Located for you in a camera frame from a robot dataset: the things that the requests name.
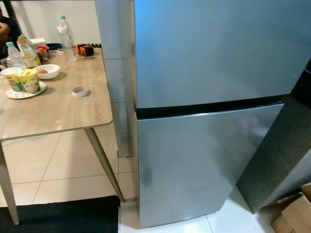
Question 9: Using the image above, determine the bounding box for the white carton box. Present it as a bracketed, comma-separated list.
[29, 37, 49, 49]

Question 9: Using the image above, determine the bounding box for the seated person navy shirt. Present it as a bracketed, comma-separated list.
[0, 7, 23, 61]

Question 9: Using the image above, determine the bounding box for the silver fridge body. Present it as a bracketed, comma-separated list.
[119, 0, 139, 229]

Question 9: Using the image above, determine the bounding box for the black floor mat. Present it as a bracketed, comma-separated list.
[0, 195, 121, 233]

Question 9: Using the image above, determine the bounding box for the white bowl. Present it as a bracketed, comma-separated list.
[35, 64, 61, 81]

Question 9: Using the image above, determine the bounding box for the brown cardboard box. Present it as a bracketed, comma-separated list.
[271, 182, 311, 233]

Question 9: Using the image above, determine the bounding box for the orange black device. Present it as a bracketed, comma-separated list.
[76, 44, 96, 57]

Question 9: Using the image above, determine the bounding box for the white green noodle cup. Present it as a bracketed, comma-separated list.
[1, 67, 23, 92]

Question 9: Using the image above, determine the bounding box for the tall clear bottle green cap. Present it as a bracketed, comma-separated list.
[56, 16, 79, 63]

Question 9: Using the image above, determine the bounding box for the white tape roll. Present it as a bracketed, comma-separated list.
[71, 86, 90, 98]

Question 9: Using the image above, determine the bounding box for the red lidded jar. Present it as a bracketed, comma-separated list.
[37, 46, 51, 62]

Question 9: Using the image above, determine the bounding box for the light wooden table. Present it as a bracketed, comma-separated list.
[0, 44, 126, 225]

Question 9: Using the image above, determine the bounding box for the patterned plate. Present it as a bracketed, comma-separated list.
[6, 82, 48, 100]

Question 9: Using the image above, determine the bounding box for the grey kitchen counter cabinet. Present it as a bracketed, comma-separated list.
[237, 58, 311, 215]

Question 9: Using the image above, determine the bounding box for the yellow noodle cup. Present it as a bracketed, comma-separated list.
[17, 68, 40, 94]

